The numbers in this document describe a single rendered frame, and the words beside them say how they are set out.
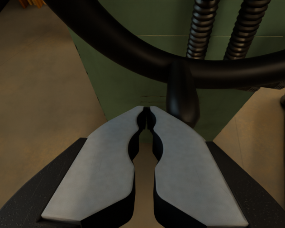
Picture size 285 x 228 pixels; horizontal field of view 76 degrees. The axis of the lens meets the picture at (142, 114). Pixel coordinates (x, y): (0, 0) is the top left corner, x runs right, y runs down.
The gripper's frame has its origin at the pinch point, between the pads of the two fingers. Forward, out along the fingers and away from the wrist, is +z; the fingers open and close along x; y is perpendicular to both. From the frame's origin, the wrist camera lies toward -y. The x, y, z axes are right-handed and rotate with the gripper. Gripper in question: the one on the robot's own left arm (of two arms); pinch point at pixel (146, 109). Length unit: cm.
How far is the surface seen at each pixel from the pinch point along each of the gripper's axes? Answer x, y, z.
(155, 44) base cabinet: 1.3, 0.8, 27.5
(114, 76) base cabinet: -8.3, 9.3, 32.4
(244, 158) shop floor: 44, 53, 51
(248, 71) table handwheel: 9.0, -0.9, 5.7
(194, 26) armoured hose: 4.8, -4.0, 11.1
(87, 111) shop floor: -32, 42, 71
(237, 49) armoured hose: 10.3, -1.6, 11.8
